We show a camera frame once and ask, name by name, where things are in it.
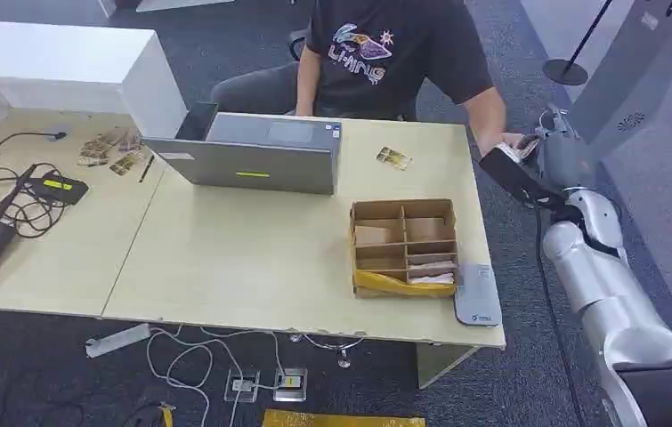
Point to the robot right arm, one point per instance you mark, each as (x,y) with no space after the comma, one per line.
(612,294)

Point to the small black labelled device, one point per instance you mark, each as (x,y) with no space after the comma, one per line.
(61,188)

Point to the floor socket with yellow label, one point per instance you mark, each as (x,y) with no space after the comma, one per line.
(290,384)

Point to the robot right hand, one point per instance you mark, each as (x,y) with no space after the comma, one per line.
(565,156)

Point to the white panel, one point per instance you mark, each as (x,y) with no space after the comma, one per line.
(182,4)

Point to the person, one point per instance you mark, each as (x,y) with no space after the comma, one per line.
(382,65)

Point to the wooden compartment card box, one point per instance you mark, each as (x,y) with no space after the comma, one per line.
(403,236)

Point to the grey kiosk stand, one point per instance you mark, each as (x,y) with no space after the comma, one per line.
(624,76)

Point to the floor socket with white plug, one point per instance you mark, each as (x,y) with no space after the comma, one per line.
(242,386)

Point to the pale card stack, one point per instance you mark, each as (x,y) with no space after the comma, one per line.
(433,273)

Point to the black stanchion post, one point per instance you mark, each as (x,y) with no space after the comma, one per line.
(565,72)

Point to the grey laptop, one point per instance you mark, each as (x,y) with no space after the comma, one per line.
(253,159)

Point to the grey card reader device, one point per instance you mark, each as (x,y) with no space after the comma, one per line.
(478,297)

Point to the pile of cards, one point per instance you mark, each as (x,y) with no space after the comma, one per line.
(105,144)

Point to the printed card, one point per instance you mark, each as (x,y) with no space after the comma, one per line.
(394,158)

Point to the pale table leg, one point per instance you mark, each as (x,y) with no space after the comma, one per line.
(439,362)

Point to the white power strip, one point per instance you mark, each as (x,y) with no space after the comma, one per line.
(118,340)

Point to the person's left hand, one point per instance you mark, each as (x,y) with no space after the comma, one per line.
(503,143)

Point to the black pen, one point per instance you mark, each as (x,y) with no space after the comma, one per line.
(147,168)

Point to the loose dark card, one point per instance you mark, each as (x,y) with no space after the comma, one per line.
(123,164)

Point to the yellow sheet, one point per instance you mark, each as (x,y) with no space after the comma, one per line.
(341,420)

